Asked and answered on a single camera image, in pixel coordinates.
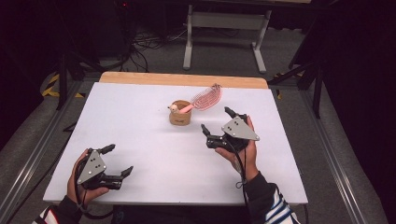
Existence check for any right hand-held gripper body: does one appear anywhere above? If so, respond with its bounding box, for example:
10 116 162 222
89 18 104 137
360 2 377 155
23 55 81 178
205 113 261 154

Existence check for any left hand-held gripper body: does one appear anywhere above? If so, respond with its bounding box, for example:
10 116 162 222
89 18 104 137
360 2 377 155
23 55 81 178
76 147 123 191

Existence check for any pink hairbrush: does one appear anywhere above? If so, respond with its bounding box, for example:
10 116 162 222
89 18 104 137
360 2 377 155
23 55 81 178
178 83 223 115

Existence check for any tan round holder with figurine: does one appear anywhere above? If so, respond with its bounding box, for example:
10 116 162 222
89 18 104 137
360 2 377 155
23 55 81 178
167 99 192 127

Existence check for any person's left hand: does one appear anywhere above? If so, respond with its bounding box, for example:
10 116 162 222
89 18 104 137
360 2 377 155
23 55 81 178
65 148 110 206

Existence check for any person's right hand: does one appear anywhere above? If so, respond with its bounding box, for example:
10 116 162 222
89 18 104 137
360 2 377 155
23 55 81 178
214 115 261 183

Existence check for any white table board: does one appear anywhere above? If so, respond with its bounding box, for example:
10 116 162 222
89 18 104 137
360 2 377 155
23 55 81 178
42 81 309 207

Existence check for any yellow black hazard tape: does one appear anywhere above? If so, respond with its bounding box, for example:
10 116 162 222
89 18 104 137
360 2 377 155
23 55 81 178
41 73 86 99
273 72 305 101

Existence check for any black metal stand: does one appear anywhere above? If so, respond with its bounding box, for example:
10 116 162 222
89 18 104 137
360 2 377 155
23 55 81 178
266 59 325 119
55 50 108 111

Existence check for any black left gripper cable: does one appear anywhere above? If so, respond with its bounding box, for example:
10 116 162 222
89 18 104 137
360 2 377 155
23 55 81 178
73 158 115 220

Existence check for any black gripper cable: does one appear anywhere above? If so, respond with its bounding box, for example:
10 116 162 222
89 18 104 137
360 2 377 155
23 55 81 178
73 158 115 220
226 138 250 216

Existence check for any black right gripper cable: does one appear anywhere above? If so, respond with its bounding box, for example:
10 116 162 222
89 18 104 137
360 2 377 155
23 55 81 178
226 138 250 216

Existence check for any aluminium floor rail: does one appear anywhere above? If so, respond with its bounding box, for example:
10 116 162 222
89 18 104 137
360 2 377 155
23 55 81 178
0 79 82 224
298 90 369 224

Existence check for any grey metal desk frame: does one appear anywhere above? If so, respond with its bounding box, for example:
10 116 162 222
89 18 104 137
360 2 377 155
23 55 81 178
182 0 312 75

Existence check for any bundle of black floor cables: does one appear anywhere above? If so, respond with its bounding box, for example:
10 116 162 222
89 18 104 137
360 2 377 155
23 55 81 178
113 0 190 73

